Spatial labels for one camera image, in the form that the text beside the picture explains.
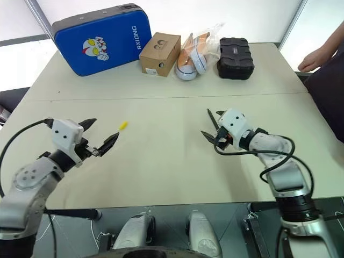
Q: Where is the silver robot foot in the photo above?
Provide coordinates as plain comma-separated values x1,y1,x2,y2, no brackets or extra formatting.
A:
185,210,223,258
111,212,157,251

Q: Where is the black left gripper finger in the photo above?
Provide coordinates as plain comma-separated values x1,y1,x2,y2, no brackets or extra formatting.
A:
97,131,120,157
77,118,97,132

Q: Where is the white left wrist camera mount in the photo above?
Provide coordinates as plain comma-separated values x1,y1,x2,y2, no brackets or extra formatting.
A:
51,119,84,168

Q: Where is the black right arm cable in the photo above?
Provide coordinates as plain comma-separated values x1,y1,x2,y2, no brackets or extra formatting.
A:
214,135,314,197

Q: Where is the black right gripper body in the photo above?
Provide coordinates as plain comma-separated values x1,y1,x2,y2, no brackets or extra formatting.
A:
214,128,234,151

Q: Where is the brown cardboard box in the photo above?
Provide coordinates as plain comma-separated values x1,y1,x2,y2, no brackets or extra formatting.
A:
138,32,182,78

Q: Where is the grey metal post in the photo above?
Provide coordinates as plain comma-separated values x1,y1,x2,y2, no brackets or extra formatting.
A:
25,0,55,39
277,0,309,49

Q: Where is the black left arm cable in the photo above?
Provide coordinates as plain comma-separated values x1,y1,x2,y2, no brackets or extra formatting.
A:
0,118,53,198

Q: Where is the black chair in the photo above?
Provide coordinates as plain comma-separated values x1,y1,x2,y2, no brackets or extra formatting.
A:
0,87,31,125

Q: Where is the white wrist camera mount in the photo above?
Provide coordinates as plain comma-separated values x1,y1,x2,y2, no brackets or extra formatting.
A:
218,108,247,151
51,119,84,168

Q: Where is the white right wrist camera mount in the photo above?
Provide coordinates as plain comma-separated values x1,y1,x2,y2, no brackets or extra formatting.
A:
218,108,247,151

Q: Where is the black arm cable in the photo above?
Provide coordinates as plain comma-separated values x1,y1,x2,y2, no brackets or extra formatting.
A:
0,118,53,198
214,135,314,197

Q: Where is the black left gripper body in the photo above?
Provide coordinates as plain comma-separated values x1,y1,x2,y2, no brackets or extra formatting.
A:
74,138,103,162

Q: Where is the orange white sneaker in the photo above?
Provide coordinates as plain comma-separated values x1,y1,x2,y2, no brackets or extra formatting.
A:
189,31,212,75
175,32,199,81

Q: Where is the black table leg frame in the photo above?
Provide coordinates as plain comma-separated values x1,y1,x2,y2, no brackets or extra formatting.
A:
242,203,272,258

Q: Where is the person's dark clothing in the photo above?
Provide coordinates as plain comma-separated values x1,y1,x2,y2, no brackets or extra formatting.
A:
304,44,344,144

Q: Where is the person's bare hand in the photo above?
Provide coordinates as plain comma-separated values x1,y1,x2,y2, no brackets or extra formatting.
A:
298,48,328,73

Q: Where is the black table frame bar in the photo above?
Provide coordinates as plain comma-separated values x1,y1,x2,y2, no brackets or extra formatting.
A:
44,207,102,221

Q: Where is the black hard plastic case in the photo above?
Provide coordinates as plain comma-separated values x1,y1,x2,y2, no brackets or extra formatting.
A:
216,37,256,80

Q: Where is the blue cartoon print case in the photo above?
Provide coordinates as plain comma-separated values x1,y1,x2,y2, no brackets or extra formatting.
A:
51,3,153,78

